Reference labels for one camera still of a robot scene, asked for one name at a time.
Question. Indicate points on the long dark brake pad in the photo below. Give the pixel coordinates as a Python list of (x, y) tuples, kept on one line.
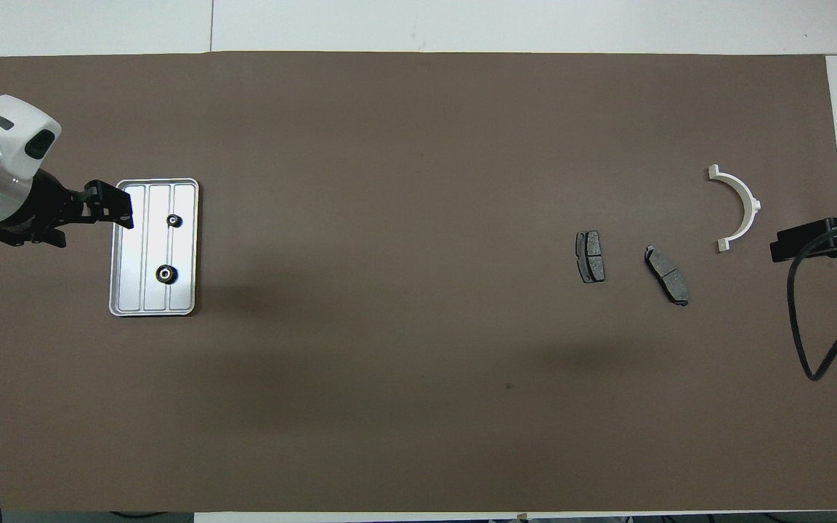
[(665, 274)]

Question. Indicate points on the silver metal tray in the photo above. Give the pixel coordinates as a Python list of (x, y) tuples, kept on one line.
[(135, 254)]

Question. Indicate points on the large black bearing gear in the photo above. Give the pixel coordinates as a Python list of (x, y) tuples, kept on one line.
[(166, 274)]

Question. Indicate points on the small black bearing gear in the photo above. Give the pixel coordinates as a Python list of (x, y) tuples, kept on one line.
[(174, 220)]

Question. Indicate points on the short dark brake pad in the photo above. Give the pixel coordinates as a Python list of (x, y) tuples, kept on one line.
[(591, 256)]

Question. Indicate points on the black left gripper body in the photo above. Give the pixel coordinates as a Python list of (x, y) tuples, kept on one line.
[(44, 203)]

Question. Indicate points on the white semicircular plastic clamp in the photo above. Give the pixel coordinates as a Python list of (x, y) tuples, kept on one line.
[(745, 200)]

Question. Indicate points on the brown table mat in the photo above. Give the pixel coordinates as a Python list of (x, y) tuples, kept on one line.
[(535, 109)]

